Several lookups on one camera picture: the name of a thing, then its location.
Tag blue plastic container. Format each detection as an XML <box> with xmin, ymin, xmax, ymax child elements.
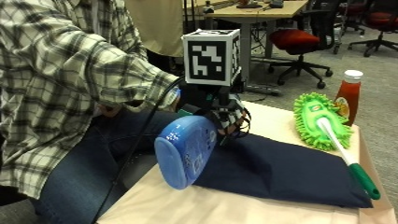
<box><xmin>154</xmin><ymin>115</ymin><xmax>219</xmax><ymax>190</ymax></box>

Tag grey floor power strip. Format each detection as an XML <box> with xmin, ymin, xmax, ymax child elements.
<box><xmin>244</xmin><ymin>83</ymin><xmax>284</xmax><ymax>97</ymax></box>

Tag navy blue cushion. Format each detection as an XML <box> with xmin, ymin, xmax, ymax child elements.
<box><xmin>192</xmin><ymin>132</ymin><xmax>374</xmax><ymax>209</ymax></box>

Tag white marker cube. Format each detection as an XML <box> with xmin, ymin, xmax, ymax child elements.
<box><xmin>181</xmin><ymin>28</ymin><xmax>243</xmax><ymax>88</ymax></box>

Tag green microfibre duster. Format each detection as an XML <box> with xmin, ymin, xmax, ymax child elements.
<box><xmin>293</xmin><ymin>91</ymin><xmax>382</xmax><ymax>201</ymax></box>

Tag red sauce bottle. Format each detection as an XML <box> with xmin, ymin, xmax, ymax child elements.
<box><xmin>333</xmin><ymin>69</ymin><xmax>366</xmax><ymax>127</ymax></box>

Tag red office chair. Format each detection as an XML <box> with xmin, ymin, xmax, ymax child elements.
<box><xmin>348</xmin><ymin>0</ymin><xmax>398</xmax><ymax>58</ymax></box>
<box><xmin>267</xmin><ymin>0</ymin><xmax>347</xmax><ymax>90</ymax></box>

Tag wooden office desk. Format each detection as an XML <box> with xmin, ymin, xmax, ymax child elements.
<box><xmin>204</xmin><ymin>0</ymin><xmax>312</xmax><ymax>94</ymax></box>

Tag beige partition panel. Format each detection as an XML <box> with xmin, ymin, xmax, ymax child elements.
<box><xmin>124</xmin><ymin>0</ymin><xmax>185</xmax><ymax>58</ymax></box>

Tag dark object on desk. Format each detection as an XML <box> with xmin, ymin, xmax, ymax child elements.
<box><xmin>236</xmin><ymin>0</ymin><xmax>265</xmax><ymax>9</ymax></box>

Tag the person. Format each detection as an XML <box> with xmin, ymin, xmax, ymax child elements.
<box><xmin>0</xmin><ymin>0</ymin><xmax>192</xmax><ymax>224</ymax></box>

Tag black cable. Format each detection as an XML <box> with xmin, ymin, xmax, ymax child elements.
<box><xmin>91</xmin><ymin>76</ymin><xmax>187</xmax><ymax>224</ymax></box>

